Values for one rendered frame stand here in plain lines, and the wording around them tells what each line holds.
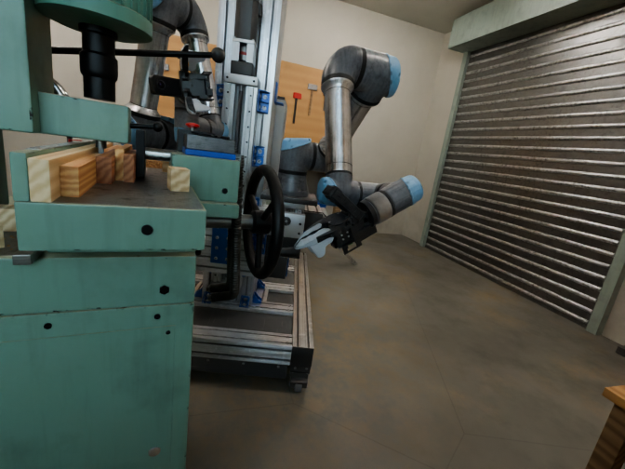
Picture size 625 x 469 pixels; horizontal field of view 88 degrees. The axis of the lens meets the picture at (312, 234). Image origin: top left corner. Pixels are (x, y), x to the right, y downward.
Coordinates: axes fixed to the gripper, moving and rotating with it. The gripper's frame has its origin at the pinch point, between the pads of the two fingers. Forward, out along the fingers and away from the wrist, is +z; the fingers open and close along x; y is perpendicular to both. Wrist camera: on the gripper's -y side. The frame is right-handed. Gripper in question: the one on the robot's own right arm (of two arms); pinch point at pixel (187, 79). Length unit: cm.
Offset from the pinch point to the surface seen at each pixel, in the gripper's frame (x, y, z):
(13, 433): 58, -36, 34
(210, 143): 14.5, 1.1, 18.9
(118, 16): -6.1, -11.6, 20.4
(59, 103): 7.2, -23.4, 15.7
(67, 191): 19.5, -20.0, 38.9
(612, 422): 84, 86, 63
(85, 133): 12.3, -20.5, 15.6
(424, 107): -20, 325, -269
